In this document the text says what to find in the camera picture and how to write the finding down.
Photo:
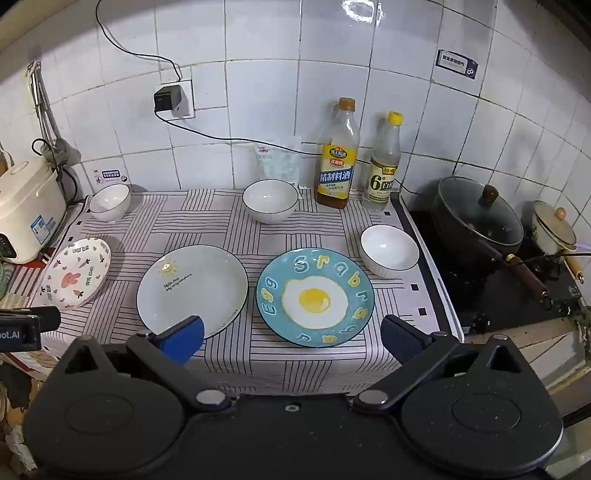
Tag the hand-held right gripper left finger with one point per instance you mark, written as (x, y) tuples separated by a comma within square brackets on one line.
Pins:
[(184, 339)]

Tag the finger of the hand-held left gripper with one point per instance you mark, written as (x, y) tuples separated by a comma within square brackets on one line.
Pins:
[(46, 318)]

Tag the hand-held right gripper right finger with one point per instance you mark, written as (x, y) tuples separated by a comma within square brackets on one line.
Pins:
[(399, 337)]

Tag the white sun print plate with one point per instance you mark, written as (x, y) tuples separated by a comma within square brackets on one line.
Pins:
[(194, 288)]

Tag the carrot print plate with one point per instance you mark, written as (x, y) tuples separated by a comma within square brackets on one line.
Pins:
[(76, 273)]

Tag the white bowl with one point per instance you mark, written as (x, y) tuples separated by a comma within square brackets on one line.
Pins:
[(270, 199), (109, 201), (388, 249)]

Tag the blue fried egg plate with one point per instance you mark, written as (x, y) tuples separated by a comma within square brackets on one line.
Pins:
[(314, 297)]

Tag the black gas stove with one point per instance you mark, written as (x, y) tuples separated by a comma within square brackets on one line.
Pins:
[(461, 286)]

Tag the cream rice cooker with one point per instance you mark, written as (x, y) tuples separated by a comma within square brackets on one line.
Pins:
[(27, 207)]

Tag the striped tablecloth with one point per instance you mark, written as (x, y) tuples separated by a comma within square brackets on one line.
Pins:
[(221, 226)]

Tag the glass pot lid wooden knob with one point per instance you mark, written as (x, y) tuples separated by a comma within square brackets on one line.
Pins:
[(475, 212)]

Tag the clear vinegar bottle yellow cap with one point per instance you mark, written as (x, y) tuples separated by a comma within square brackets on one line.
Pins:
[(382, 182)]

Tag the cream small pot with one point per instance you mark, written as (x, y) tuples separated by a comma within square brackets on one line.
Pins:
[(545, 242)]

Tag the cooking wine bottle yellow label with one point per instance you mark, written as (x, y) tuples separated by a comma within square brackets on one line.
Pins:
[(336, 170)]

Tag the cream pot lid wooden knob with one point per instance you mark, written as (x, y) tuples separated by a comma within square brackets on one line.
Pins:
[(554, 221)]

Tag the clear salt bag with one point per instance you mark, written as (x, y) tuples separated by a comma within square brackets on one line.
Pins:
[(281, 161)]

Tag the hanging metal kitchen utensils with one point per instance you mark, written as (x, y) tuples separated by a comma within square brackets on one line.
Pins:
[(44, 115)]

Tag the black power adapter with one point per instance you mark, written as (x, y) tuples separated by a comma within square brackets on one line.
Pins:
[(167, 98)]

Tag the small white wall label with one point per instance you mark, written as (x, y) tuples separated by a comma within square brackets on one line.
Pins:
[(109, 176)]

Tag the white wall socket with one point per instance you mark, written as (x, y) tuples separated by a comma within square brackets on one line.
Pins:
[(186, 99)]

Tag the dark framed wall sticker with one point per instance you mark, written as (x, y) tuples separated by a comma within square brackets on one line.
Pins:
[(456, 64)]

